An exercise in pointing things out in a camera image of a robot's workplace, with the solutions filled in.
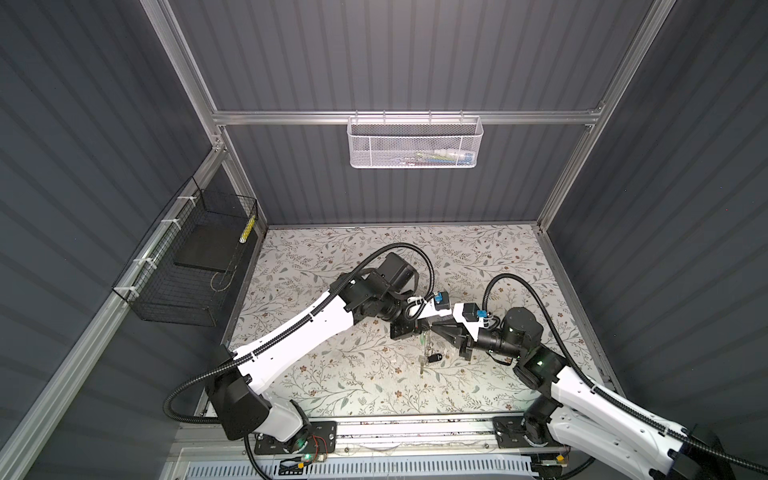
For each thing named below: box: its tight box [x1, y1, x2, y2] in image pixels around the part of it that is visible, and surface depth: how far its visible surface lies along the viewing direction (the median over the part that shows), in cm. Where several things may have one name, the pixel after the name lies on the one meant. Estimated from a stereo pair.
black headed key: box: [418, 353, 443, 374], surface depth 88 cm
